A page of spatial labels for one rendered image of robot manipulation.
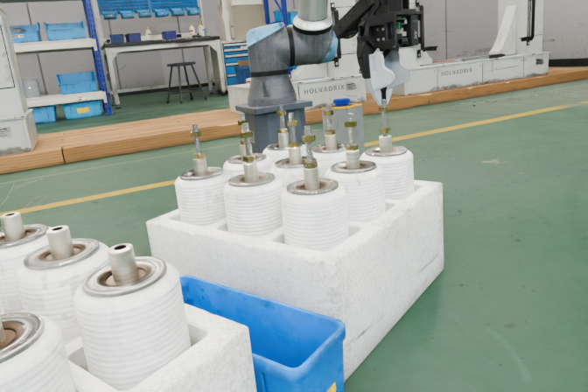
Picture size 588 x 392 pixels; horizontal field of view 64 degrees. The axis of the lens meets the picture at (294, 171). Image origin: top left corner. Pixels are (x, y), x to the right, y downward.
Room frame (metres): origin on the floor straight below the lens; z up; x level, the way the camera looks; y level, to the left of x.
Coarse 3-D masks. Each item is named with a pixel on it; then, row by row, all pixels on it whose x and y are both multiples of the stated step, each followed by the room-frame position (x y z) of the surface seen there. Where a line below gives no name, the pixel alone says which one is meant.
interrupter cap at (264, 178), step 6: (258, 174) 0.75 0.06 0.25; (264, 174) 0.74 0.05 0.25; (270, 174) 0.74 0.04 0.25; (228, 180) 0.72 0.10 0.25; (234, 180) 0.72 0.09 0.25; (240, 180) 0.73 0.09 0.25; (258, 180) 0.72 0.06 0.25; (264, 180) 0.71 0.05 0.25; (270, 180) 0.70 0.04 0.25; (234, 186) 0.70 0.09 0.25; (240, 186) 0.69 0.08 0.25; (246, 186) 0.69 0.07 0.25
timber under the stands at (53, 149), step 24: (552, 72) 4.17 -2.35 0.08; (576, 72) 4.02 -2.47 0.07; (408, 96) 3.30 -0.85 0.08; (432, 96) 3.39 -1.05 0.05; (456, 96) 3.48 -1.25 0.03; (144, 120) 3.40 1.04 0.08; (168, 120) 3.26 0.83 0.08; (192, 120) 3.12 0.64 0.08; (216, 120) 2.99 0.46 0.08; (312, 120) 2.99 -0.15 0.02; (48, 144) 2.60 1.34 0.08; (72, 144) 2.52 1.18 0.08; (96, 144) 2.47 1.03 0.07; (120, 144) 2.52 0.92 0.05; (144, 144) 2.57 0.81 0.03; (168, 144) 2.62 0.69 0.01; (0, 168) 2.28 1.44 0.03; (24, 168) 2.32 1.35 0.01
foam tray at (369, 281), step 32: (416, 192) 0.80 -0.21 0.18; (160, 224) 0.76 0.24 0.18; (192, 224) 0.74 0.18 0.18; (224, 224) 0.74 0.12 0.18; (352, 224) 0.67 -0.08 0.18; (384, 224) 0.66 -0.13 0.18; (416, 224) 0.75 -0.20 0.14; (160, 256) 0.77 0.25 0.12; (192, 256) 0.71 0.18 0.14; (224, 256) 0.67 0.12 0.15; (256, 256) 0.62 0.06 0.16; (288, 256) 0.59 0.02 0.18; (320, 256) 0.57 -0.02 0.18; (352, 256) 0.58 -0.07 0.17; (384, 256) 0.65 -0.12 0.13; (416, 256) 0.75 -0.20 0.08; (256, 288) 0.63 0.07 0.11; (288, 288) 0.59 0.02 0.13; (320, 288) 0.56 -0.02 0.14; (352, 288) 0.58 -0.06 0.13; (384, 288) 0.65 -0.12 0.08; (416, 288) 0.74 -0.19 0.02; (352, 320) 0.57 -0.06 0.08; (384, 320) 0.64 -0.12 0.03; (352, 352) 0.57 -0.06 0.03
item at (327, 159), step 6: (318, 156) 0.87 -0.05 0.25; (324, 156) 0.87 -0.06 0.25; (330, 156) 0.87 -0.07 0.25; (336, 156) 0.86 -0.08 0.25; (342, 156) 0.87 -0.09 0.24; (324, 162) 0.87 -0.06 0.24; (330, 162) 0.86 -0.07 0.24; (336, 162) 0.86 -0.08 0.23; (324, 168) 0.87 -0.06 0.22; (324, 174) 0.87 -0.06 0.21
